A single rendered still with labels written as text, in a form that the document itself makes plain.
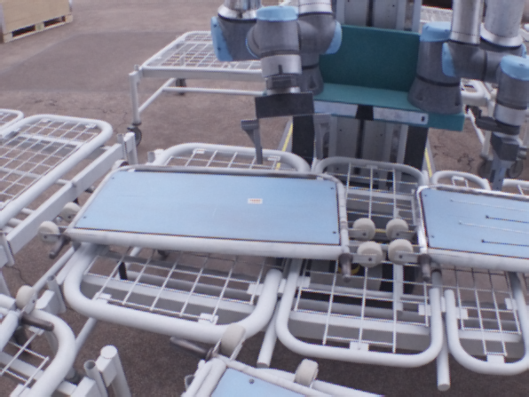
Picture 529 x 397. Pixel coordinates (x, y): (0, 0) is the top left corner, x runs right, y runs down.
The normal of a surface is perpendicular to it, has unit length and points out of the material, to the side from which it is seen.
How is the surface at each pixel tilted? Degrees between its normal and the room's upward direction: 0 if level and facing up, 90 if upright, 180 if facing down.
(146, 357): 0
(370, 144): 90
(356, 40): 90
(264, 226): 3
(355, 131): 90
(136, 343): 0
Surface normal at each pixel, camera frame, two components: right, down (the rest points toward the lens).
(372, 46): -0.20, 0.53
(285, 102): -0.07, 0.16
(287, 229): 0.00, -0.87
